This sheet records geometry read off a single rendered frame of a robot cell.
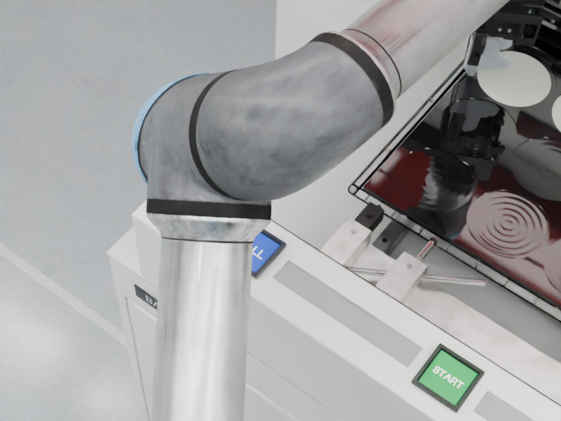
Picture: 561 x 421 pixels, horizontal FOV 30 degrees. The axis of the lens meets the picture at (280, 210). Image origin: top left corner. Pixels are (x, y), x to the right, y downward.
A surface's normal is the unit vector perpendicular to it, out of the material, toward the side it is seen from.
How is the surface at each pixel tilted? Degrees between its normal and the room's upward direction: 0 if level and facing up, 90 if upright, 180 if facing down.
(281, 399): 90
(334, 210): 0
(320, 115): 43
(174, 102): 50
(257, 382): 90
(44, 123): 0
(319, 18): 90
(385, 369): 0
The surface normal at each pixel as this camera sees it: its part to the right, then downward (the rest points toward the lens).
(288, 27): -0.61, 0.65
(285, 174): 0.14, 0.72
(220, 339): 0.42, 0.03
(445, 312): 0.03, -0.57
